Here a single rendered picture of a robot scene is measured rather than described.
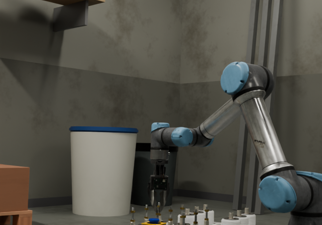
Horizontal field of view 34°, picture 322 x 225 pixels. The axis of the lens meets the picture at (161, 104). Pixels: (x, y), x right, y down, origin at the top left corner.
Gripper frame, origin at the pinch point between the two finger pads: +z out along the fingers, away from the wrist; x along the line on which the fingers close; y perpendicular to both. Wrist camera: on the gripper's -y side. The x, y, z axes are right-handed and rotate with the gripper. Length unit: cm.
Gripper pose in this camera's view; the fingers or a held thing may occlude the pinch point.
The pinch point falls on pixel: (157, 208)
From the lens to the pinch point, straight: 223.5
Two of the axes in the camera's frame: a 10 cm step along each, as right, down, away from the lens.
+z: -0.3, 10.0, -0.7
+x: 10.0, 0.3, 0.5
